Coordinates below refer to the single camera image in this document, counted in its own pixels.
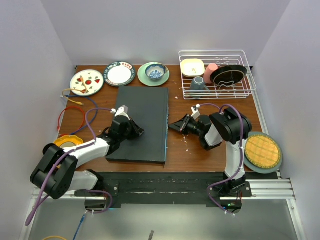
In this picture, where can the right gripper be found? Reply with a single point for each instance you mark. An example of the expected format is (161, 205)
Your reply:
(181, 125)

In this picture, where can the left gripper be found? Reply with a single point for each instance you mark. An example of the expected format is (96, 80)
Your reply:
(136, 131)

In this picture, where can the black network switch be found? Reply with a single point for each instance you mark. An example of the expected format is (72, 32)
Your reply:
(149, 108)

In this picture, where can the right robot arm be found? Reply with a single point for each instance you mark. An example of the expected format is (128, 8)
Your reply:
(227, 125)

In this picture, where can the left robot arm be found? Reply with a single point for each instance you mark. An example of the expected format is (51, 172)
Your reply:
(56, 170)

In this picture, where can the grey mug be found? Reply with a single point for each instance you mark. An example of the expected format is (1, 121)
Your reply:
(197, 85)

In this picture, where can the light green plate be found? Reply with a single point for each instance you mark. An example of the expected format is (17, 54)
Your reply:
(149, 82)

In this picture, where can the blue white patterned bowl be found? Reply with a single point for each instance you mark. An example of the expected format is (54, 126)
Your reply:
(155, 71)

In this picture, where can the cream square plate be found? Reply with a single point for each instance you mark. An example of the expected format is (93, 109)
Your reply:
(192, 67)

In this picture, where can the white plate dark green rim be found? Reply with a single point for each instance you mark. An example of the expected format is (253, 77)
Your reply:
(119, 73)

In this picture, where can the yellow scalloped plate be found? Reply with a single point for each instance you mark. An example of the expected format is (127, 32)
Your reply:
(68, 138)

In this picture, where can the pink cup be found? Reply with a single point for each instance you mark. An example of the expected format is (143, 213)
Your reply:
(212, 67)

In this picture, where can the white strawberry pattern plate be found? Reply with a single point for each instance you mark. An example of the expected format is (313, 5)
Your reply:
(86, 83)

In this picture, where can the black round plate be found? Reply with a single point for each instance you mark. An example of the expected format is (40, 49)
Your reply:
(228, 75)

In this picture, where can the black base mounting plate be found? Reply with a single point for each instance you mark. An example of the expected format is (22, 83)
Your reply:
(169, 188)

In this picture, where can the beige bowl on yellow plate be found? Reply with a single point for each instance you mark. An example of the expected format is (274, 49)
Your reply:
(67, 145)

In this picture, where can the grey plate with yellow mat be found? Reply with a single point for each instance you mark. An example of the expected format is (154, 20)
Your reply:
(262, 154)

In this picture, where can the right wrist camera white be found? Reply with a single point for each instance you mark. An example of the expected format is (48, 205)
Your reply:
(195, 111)

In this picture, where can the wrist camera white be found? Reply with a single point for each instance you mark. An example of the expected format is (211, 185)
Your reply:
(122, 111)
(195, 111)

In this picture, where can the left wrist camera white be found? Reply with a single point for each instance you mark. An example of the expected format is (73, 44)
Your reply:
(122, 111)

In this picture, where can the white wire dish rack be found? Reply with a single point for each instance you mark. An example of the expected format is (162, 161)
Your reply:
(222, 58)

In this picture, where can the aluminium frame rail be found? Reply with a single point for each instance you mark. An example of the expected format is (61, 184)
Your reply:
(269, 214)

